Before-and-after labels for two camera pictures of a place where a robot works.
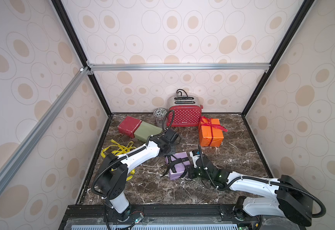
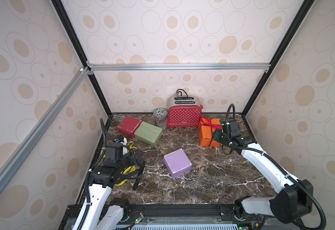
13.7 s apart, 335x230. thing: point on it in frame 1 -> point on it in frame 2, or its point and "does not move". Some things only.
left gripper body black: (172, 147) -> (129, 159)
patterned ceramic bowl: (160, 112) does not move
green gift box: (145, 130) does not move
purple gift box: (177, 162) does not move
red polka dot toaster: (184, 111) does not move
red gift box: (128, 126) does not move
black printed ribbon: (172, 159) -> (136, 174)
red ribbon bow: (207, 121) does not move
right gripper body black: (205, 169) -> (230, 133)
